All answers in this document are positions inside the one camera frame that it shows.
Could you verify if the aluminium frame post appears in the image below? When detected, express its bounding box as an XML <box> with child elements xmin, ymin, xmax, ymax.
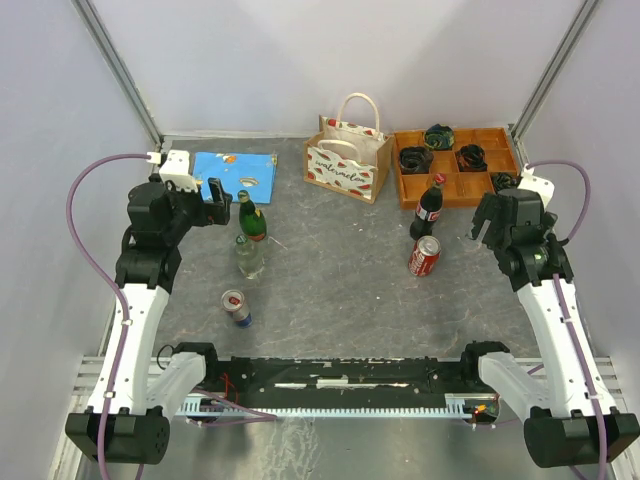
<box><xmin>71</xmin><ymin>0</ymin><xmax>164</xmax><ymax>147</ymax></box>
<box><xmin>509</xmin><ymin>0</ymin><xmax>601</xmax><ymax>144</ymax></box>

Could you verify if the right aluminium frame post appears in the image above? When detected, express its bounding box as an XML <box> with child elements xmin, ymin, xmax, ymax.
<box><xmin>509</xmin><ymin>0</ymin><xmax>601</xmax><ymax>144</ymax></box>

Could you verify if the blue patterned cloth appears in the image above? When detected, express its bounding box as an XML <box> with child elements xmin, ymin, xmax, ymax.
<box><xmin>192</xmin><ymin>152</ymin><xmax>277</xmax><ymax>204</ymax></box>

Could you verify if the red cola can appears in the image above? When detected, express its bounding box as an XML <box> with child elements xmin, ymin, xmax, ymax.
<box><xmin>408</xmin><ymin>236</ymin><xmax>441</xmax><ymax>277</ymax></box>

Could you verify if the glass cola bottle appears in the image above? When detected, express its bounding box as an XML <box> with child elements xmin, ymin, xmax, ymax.
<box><xmin>409</xmin><ymin>173</ymin><xmax>446</xmax><ymax>241</ymax></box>

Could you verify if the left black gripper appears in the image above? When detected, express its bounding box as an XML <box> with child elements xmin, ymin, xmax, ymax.
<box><xmin>153</xmin><ymin>173</ymin><xmax>232</xmax><ymax>243</ymax></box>

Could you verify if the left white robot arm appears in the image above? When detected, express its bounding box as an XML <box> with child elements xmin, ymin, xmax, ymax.
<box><xmin>65</xmin><ymin>178</ymin><xmax>232</xmax><ymax>467</ymax></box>

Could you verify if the wooden compartment tray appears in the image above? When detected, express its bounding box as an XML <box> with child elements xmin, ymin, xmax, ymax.
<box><xmin>392</xmin><ymin>128</ymin><xmax>520</xmax><ymax>210</ymax></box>

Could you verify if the left aluminium frame post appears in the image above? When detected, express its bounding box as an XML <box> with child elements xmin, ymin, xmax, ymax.
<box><xmin>71</xmin><ymin>0</ymin><xmax>164</xmax><ymax>147</ymax></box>

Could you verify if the green floral rolled tie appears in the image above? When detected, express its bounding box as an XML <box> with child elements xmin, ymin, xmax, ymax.
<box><xmin>491</xmin><ymin>172</ymin><xmax>521</xmax><ymax>193</ymax></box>

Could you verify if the clear glass bottle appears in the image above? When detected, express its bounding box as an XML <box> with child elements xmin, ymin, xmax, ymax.
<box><xmin>235</xmin><ymin>234</ymin><xmax>264</xmax><ymax>279</ymax></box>

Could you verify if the orange floral rolled tie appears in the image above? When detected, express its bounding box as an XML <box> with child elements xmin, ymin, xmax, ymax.
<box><xmin>455</xmin><ymin>144</ymin><xmax>488</xmax><ymax>173</ymax></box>

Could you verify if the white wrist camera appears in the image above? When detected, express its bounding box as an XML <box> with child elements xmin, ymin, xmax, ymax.
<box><xmin>159</xmin><ymin>150</ymin><xmax>199</xmax><ymax>193</ymax></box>
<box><xmin>518</xmin><ymin>167</ymin><xmax>555</xmax><ymax>209</ymax></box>

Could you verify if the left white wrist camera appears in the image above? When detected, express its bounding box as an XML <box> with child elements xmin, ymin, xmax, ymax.
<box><xmin>159</xmin><ymin>150</ymin><xmax>199</xmax><ymax>193</ymax></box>

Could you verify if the silver blue energy can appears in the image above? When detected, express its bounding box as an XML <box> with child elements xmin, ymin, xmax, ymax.
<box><xmin>221</xmin><ymin>290</ymin><xmax>252</xmax><ymax>328</ymax></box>

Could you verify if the green glass bottle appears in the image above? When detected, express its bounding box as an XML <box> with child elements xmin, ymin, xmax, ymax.
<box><xmin>238</xmin><ymin>190</ymin><xmax>267</xmax><ymax>242</ymax></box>

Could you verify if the green blue rolled tie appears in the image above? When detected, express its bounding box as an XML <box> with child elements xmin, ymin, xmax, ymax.
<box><xmin>424</xmin><ymin>124</ymin><xmax>455</xmax><ymax>151</ymax></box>

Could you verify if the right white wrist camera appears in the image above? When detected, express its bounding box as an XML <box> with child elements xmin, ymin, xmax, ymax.
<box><xmin>518</xmin><ymin>167</ymin><xmax>555</xmax><ymax>209</ymax></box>

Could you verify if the watermelon canvas tote bag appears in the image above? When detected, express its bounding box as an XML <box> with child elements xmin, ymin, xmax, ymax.
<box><xmin>303</xmin><ymin>92</ymin><xmax>394</xmax><ymax>204</ymax></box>

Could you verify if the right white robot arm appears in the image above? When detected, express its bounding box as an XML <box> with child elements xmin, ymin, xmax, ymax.
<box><xmin>458</xmin><ymin>189</ymin><xmax>639</xmax><ymax>470</ymax></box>

